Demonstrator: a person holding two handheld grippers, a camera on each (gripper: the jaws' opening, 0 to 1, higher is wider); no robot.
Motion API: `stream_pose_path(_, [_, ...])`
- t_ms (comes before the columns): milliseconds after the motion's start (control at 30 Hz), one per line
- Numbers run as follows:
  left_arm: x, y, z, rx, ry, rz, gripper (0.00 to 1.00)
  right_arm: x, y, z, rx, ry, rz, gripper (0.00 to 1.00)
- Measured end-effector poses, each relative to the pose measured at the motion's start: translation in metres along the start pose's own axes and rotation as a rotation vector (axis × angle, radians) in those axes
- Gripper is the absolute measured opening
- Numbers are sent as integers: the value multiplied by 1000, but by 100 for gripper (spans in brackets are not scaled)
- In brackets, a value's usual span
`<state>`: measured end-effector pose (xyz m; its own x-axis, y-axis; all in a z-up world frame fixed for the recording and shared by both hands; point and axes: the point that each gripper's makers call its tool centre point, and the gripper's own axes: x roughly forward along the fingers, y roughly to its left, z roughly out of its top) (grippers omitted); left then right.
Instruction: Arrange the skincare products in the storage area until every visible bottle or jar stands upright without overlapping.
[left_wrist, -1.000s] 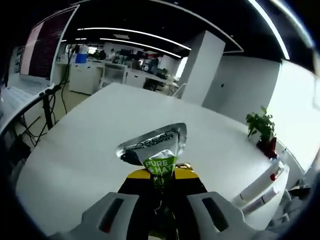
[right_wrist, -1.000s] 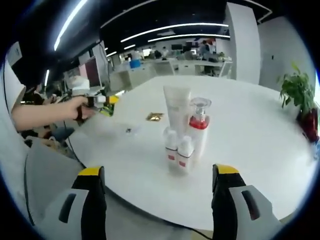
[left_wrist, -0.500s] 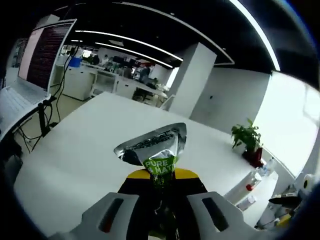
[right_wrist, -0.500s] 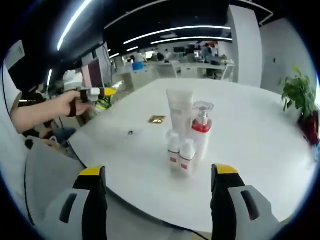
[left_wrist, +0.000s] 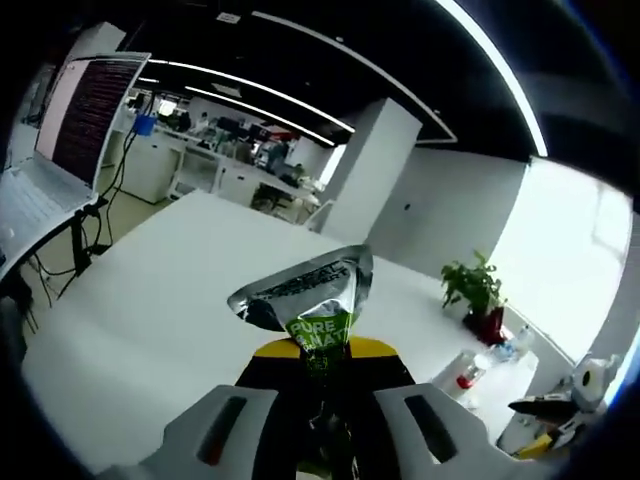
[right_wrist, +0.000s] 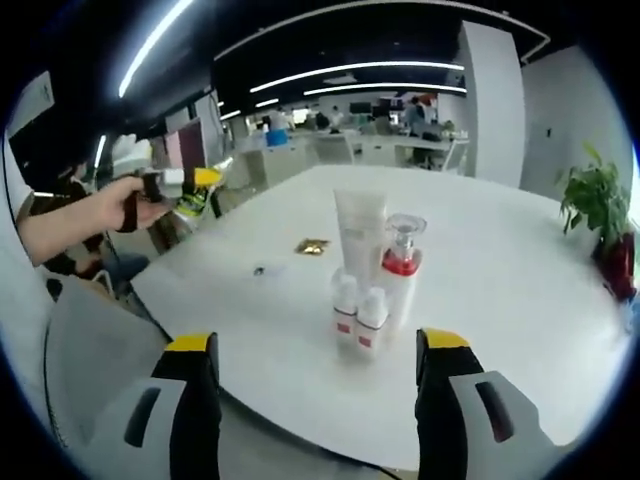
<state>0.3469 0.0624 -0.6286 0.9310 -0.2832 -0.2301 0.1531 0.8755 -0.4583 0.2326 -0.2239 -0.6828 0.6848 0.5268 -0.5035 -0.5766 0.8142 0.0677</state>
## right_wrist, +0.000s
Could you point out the blue storage bin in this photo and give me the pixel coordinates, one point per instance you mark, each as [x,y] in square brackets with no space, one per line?
[276,138]

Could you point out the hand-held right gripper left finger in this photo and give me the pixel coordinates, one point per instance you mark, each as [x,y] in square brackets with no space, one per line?
[200,400]

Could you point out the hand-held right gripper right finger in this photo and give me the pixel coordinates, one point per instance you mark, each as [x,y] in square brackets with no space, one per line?
[435,410]

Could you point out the long ceiling light strip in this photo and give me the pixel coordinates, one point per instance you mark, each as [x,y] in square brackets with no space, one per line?
[360,66]
[380,86]
[150,45]

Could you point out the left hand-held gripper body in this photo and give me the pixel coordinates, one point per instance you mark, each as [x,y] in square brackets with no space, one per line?
[154,187]

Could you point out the small white skincare bottle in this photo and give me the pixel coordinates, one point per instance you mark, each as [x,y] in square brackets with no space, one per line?
[372,325]
[346,310]

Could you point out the white skincare tube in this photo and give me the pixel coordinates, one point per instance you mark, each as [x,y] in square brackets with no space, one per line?
[360,225]

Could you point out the row of white office desks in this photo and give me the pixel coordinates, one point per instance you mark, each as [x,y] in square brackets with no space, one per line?
[375,147]

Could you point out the green potted plant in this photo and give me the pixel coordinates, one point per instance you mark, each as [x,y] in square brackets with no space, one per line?
[595,195]

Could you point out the gold foil wrapper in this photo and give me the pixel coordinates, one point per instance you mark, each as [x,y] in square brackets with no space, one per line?
[311,246]

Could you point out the dark red bag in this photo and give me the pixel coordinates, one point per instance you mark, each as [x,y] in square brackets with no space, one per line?
[617,265]

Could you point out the white skincare pump bottle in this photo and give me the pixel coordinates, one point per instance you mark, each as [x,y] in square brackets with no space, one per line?
[405,290]

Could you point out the person's left hand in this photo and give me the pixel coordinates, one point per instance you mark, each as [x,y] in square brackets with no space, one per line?
[107,202]

